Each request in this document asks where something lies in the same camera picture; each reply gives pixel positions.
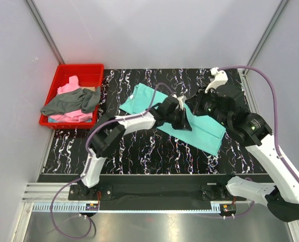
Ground right aluminium corner post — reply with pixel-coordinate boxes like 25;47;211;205
247;0;290;66

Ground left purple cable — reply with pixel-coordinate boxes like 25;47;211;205
50;82;175;239

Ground teal t shirt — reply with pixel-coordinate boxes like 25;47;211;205
119;84;226;156

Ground pink t shirt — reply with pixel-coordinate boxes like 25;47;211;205
48;76;93;123

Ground red plastic bin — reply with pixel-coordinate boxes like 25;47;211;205
39;64;104;129

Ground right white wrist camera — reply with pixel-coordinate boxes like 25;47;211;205
204;67;228;93

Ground purple cable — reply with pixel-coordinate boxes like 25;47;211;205
50;82;175;239
219;65;299;224

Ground aluminium corner post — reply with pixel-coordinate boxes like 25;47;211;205
247;0;290;66
24;0;65;65

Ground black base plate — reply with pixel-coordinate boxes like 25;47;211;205
37;173;258;211

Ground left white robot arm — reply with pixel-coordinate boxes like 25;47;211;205
77;95;192;200

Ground left aluminium corner post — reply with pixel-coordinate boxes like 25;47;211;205
24;0;65;65

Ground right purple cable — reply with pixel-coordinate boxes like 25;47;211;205
219;65;299;224

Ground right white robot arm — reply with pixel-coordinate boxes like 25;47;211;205
185;85;299;222

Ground grey t shirt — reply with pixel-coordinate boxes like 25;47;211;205
40;87;101;116

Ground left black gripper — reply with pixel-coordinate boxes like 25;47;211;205
165;108;191;131

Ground white slotted cable duct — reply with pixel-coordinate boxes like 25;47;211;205
32;203;237;214

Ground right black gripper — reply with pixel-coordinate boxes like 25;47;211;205
184;85;231;128

